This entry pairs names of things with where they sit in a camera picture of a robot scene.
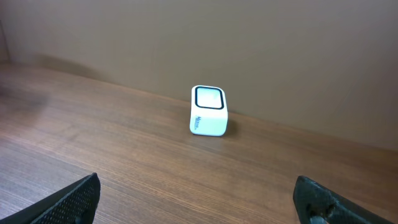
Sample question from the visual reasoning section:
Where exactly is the white barcode scanner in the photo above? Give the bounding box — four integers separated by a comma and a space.
190, 85, 228, 137

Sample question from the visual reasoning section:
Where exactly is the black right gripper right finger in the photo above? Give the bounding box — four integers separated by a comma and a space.
293, 175, 392, 224

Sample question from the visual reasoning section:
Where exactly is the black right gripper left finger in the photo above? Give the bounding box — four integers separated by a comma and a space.
1, 172, 101, 224

